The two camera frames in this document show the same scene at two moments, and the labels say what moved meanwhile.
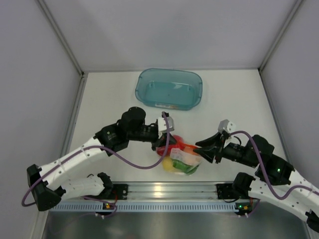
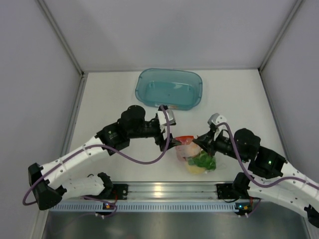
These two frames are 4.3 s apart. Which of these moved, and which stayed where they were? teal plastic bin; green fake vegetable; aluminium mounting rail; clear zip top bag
Moved: clear zip top bag; green fake vegetable
Stayed: aluminium mounting rail; teal plastic bin
